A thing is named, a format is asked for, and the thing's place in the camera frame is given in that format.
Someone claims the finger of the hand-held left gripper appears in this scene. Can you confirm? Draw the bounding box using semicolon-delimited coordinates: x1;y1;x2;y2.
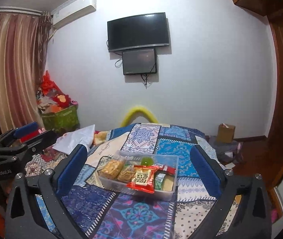
0;129;57;161
0;122;40;148

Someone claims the white curtain rail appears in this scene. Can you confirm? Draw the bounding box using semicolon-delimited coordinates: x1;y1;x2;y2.
0;7;43;16

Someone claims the small cardboard box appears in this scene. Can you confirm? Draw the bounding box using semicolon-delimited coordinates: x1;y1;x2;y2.
217;123;236;143

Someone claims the small black monitor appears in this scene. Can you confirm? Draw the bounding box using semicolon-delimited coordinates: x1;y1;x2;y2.
122;48;157;75

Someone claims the white air conditioner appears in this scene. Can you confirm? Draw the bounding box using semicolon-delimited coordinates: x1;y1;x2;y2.
51;0;97;29

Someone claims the black hanging cable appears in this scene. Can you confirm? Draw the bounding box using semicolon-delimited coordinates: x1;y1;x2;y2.
141;73;152;89

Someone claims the round cracker snack packet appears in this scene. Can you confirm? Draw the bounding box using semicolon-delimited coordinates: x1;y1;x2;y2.
118;165;136;183

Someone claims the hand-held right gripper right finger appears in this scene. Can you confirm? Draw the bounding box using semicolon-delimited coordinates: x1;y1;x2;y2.
190;144;279;239

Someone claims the clear plastic box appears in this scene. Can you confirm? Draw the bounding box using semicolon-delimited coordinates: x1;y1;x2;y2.
98;150;179;201

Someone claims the white plastic bag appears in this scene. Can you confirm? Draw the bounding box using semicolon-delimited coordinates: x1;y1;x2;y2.
53;124;96;155

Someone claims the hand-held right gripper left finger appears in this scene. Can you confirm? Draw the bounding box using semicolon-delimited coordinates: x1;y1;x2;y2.
5;144;90;239

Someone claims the black wall television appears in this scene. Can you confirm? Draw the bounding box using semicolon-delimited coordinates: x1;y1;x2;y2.
107;12;170;53

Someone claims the striped brown curtain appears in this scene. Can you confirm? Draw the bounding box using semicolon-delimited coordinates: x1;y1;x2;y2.
0;11;51;140

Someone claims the orange printed fleece blanket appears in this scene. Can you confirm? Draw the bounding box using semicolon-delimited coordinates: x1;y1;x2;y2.
93;131;112;146

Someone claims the yellow foam tube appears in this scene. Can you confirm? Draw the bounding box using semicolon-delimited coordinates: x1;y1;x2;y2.
120;106;159;127

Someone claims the orange noodle ball snack packet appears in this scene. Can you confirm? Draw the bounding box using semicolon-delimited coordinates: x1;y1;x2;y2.
99;159;125;180

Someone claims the green storage box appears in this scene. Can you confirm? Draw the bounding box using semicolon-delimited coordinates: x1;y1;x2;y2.
41;105;80;133

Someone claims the green snack packet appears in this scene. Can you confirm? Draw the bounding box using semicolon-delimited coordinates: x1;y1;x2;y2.
154;172;167;191

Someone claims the dark clothes pile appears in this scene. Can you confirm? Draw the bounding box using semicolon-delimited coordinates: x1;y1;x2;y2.
206;136;244;165

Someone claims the green round jelly cup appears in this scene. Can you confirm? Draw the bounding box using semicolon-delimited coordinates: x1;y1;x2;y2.
141;156;154;167

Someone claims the blue patchwork blanket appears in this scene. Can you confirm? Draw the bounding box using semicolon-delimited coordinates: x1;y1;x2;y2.
23;122;241;239

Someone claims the red snack packet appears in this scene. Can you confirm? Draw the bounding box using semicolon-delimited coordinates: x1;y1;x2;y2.
134;164;176;175
127;167;162;194

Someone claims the yellow cake snack packet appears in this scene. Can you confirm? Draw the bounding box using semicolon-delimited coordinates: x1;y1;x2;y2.
163;174;176;192

